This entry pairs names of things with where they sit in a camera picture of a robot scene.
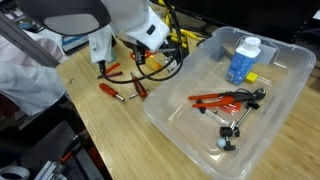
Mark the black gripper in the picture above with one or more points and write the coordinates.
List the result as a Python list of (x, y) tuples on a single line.
[(137, 46)]

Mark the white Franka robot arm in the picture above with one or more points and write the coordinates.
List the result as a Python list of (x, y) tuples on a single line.
[(133, 20)]

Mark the yellow plastic block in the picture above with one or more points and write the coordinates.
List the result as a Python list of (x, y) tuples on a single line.
[(153, 62)]

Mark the red screwdriver with cross bar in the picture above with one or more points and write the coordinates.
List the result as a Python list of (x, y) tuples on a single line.
[(140, 88)]

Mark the small glass vial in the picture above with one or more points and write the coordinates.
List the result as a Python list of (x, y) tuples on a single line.
[(171, 66)]

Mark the plain red screwdriver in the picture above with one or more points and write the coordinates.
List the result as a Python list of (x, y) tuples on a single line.
[(107, 89)]

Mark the clear plastic storage bin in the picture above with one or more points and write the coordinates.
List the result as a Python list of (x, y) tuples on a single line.
[(186, 133)]

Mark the blue white plastic bottle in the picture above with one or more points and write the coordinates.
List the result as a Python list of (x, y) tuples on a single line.
[(241, 63)]

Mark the small red translucent piece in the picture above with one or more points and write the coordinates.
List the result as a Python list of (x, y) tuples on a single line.
[(233, 108)]

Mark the aluminium extrusion bar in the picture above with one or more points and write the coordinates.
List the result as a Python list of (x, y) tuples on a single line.
[(30, 43), (50, 170)]

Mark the small yellow cube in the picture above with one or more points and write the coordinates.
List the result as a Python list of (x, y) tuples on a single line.
[(252, 77)]

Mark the white plastic cover sheet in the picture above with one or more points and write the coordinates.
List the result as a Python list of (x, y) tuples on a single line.
[(26, 80)]

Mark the black rod clamp assembly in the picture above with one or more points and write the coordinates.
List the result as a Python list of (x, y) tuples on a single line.
[(230, 131)]

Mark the small white ball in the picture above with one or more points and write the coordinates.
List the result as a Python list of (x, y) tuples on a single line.
[(221, 143)]

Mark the grey flat plate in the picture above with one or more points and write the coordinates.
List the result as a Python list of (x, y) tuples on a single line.
[(268, 55)]

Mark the black computer monitor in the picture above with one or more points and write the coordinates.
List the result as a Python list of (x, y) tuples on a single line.
[(266, 16)]

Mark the white tape roll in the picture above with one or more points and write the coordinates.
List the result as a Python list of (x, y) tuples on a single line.
[(15, 171)]

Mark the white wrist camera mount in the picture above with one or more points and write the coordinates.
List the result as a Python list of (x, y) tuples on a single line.
[(100, 46)]

